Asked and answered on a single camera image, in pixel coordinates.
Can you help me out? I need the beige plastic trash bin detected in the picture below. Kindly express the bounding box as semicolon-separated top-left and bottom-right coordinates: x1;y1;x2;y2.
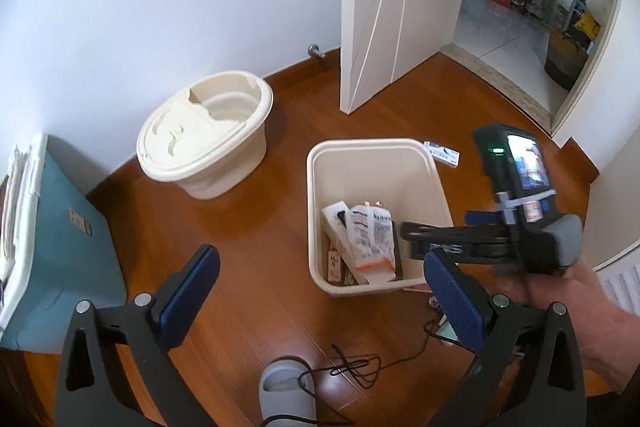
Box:
306;139;452;297

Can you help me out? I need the teal storage box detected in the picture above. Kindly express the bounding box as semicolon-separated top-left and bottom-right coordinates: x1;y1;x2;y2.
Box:
1;133;127;355

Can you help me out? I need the person's right hand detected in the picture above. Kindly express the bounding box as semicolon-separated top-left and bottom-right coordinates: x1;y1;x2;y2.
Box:
488;258;639;393

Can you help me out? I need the blue white small box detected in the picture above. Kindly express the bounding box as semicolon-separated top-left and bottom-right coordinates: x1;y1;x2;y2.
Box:
424;141;460;168

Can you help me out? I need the beige foot bath tub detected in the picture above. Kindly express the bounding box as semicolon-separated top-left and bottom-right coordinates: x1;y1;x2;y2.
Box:
137;70;273;199

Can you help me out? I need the orange white snack packet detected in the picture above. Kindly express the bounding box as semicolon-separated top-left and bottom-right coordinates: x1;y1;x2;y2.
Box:
345;204;396;284

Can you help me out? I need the black cable on floor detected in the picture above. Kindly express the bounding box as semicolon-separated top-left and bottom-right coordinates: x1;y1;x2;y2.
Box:
257;321;476;427

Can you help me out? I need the grey left slipper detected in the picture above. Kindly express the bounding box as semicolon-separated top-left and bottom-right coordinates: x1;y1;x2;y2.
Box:
258;359;317;427

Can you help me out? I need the metal door stopper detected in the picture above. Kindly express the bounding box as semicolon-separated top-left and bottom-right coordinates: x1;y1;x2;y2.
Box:
307;43;326;60

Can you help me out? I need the white pleated bed cover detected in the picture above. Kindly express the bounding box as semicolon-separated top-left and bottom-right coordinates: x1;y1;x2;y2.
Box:
596;248;640;317

